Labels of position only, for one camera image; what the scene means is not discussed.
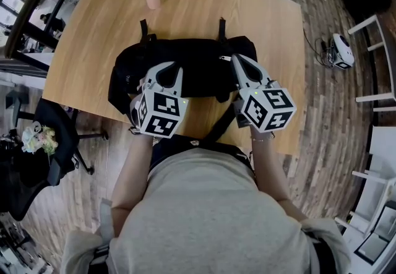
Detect dark table with white legs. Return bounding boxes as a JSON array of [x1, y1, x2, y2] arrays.
[[347, 14, 396, 113]]

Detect pastel flower bouquet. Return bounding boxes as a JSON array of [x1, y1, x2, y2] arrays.
[[21, 125, 59, 156]]

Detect black backpack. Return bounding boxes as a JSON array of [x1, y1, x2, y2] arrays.
[[107, 18, 259, 144]]

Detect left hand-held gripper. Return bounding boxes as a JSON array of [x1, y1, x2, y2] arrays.
[[129, 61, 189, 139]]

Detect person's grey shirt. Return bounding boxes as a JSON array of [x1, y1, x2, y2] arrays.
[[60, 147, 352, 274]]

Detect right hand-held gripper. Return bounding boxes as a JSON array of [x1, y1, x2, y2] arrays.
[[231, 53, 298, 134]]

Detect black metal railing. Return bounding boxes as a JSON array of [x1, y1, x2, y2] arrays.
[[4, 0, 103, 61]]

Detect person's right forearm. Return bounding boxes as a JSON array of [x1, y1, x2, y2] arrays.
[[249, 130, 308, 221]]

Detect person's left forearm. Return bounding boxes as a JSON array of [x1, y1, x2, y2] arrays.
[[110, 134, 154, 239]]

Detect wooden table with white legs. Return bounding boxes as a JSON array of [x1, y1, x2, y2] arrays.
[[41, 0, 308, 156]]

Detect black office chair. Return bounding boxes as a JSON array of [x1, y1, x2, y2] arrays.
[[0, 97, 110, 221]]

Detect white round floor device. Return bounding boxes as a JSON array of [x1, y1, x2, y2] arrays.
[[332, 32, 355, 71]]

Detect black high-back chair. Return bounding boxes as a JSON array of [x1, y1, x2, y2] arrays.
[[340, 0, 394, 20]]

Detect person's black trousers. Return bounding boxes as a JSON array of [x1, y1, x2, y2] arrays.
[[148, 133, 255, 175]]

